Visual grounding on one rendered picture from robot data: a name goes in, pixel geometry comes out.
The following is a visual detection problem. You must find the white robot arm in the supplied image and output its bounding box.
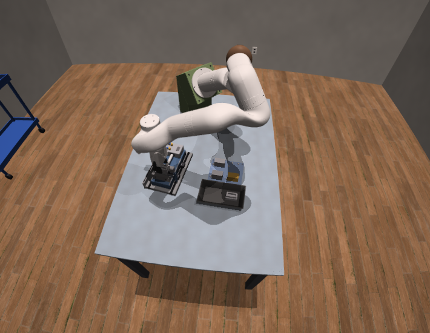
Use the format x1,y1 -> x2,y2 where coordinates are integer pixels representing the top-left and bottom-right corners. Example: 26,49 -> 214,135
131,53 -> 270,154

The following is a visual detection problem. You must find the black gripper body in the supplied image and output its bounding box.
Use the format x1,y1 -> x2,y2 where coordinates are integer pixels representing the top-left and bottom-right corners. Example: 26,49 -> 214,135
150,146 -> 168,167

